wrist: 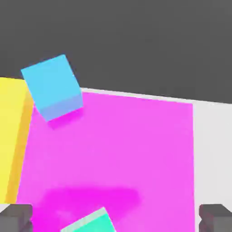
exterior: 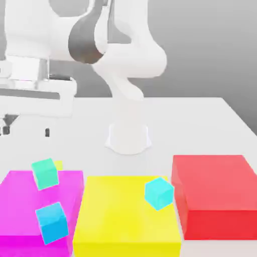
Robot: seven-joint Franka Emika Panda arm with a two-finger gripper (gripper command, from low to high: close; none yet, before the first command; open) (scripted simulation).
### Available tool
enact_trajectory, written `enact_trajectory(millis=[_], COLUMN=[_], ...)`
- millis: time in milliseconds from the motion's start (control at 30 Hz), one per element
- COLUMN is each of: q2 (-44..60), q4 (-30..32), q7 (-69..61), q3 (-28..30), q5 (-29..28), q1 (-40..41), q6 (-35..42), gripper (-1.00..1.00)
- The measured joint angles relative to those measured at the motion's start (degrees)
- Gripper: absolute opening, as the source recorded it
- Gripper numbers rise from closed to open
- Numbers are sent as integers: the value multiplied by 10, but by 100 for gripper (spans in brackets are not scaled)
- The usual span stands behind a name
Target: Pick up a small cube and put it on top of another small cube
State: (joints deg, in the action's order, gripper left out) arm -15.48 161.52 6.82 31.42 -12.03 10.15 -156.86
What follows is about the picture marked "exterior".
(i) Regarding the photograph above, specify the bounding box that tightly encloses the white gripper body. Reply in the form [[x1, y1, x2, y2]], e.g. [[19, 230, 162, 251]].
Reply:
[[0, 77, 78, 118]]

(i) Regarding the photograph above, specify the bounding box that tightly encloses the small mint green cube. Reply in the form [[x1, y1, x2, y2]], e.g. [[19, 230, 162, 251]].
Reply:
[[31, 158, 60, 191]]

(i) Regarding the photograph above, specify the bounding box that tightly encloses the small blue cube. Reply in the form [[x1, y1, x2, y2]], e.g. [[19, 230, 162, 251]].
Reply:
[[35, 201, 70, 246]]

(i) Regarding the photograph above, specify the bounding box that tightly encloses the large magenta box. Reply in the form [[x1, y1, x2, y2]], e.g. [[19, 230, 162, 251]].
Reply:
[[0, 170, 85, 257]]

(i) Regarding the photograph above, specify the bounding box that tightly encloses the small cyan cube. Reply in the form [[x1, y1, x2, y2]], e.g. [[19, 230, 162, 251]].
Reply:
[[144, 176, 175, 212]]

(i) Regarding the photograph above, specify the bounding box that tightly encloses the large red box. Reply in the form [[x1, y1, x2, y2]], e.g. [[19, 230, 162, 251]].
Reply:
[[171, 154, 257, 241]]

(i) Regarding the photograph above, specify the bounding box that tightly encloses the large yellow box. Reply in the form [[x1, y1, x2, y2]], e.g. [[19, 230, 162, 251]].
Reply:
[[72, 175, 183, 257]]

